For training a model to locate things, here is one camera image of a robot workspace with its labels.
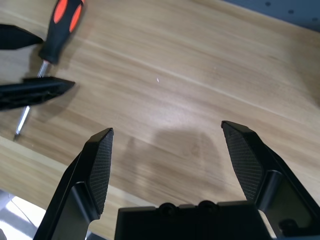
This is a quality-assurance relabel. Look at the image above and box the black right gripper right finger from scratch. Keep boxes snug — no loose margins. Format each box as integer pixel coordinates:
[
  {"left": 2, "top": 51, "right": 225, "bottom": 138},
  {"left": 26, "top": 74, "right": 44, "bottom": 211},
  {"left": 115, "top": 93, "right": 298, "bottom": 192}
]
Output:
[{"left": 221, "top": 120, "right": 320, "bottom": 238}]

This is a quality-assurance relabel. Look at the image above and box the grey pegboard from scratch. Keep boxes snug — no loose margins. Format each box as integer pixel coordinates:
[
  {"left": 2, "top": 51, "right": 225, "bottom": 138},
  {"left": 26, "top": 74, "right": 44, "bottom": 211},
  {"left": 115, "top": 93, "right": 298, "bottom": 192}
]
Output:
[{"left": 224, "top": 0, "right": 320, "bottom": 35}]

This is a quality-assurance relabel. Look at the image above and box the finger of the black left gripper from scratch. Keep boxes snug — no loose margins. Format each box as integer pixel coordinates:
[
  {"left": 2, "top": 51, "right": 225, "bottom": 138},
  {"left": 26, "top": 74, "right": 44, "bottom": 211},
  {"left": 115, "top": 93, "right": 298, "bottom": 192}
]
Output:
[
  {"left": 0, "top": 76, "right": 76, "bottom": 112},
  {"left": 0, "top": 23, "right": 45, "bottom": 51}
]

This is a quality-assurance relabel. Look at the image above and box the orange black screwdriver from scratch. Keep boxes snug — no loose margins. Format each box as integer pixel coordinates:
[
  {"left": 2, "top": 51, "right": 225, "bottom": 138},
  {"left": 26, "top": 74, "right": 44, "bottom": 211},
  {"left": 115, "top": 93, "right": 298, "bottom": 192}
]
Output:
[{"left": 13, "top": 0, "right": 87, "bottom": 142}]

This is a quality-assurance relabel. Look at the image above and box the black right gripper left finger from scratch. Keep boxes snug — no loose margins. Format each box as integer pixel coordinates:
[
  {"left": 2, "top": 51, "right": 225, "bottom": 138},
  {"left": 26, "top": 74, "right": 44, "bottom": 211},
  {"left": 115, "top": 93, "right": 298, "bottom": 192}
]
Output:
[{"left": 33, "top": 127, "right": 115, "bottom": 240}]

